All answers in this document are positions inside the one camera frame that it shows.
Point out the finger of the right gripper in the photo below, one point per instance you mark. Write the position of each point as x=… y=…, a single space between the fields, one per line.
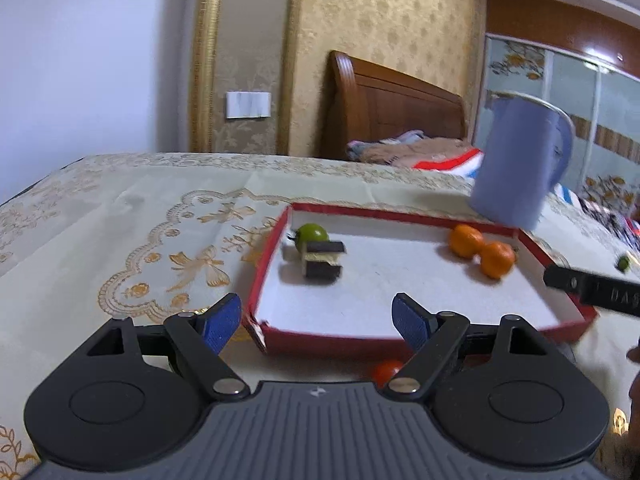
x=595 y=290

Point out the wooden bed headboard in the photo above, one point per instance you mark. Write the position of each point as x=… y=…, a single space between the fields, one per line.
x=370 y=102

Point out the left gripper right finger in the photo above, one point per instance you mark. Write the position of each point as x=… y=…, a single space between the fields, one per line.
x=434 y=338

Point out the small green fruit far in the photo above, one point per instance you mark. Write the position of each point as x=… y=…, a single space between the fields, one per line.
x=623 y=263

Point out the green tomato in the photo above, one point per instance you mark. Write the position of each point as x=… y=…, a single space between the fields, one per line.
x=308 y=238

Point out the wardrobe with sliding doors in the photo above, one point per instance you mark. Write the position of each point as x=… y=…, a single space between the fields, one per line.
x=585 y=63

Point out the orange mandarin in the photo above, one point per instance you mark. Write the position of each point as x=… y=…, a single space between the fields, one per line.
x=496 y=260
x=465 y=242

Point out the chocolate layered cake piece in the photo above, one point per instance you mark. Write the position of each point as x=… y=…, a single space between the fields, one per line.
x=321 y=261

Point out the white wall switch panel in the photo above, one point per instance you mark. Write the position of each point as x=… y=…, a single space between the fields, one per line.
x=248 y=104

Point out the red cherry tomato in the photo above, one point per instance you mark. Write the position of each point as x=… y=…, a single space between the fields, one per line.
x=382 y=372

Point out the bedding pile on bed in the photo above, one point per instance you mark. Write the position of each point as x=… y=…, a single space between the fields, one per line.
x=415 y=150

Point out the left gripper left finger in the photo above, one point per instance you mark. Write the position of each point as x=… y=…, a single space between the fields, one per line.
x=197 y=340

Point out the blue electric kettle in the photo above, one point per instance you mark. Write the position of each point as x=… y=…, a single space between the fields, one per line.
x=528 y=149

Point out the red shallow cardboard box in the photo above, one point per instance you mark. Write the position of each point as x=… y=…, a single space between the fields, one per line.
x=387 y=252

